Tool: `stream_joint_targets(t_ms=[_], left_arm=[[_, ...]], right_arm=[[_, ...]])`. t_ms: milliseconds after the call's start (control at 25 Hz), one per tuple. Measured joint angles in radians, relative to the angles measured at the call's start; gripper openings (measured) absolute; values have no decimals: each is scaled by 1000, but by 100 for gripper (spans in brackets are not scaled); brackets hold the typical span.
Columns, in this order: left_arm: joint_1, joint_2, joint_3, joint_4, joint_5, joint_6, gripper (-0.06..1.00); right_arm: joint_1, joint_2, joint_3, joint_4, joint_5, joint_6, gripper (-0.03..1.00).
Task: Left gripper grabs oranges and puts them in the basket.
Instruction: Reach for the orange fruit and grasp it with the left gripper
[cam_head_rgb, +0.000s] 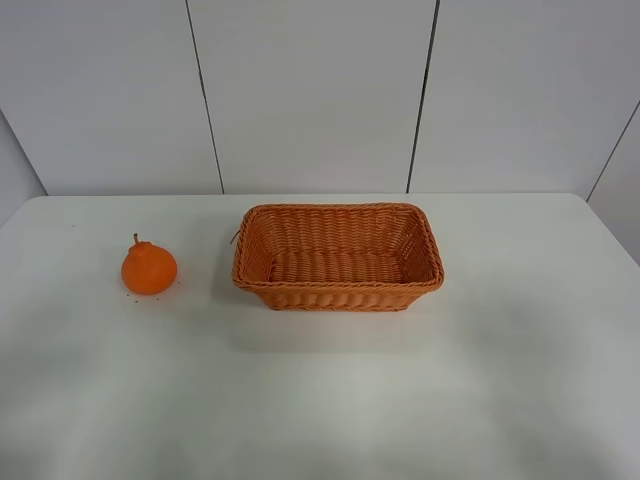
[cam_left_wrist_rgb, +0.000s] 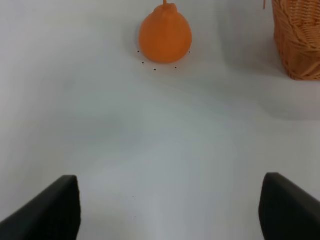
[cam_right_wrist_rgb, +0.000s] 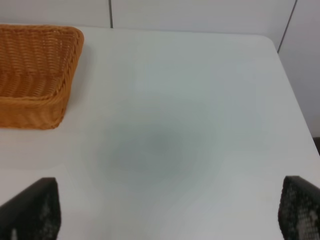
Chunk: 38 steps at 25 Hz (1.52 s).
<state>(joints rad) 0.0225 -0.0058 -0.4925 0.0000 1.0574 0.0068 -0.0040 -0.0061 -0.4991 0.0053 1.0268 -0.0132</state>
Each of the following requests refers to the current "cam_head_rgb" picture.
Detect orange with stem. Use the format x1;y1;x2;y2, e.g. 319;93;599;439
121;233;178;295

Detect orange wicker basket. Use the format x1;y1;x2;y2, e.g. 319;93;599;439
232;203;445;312

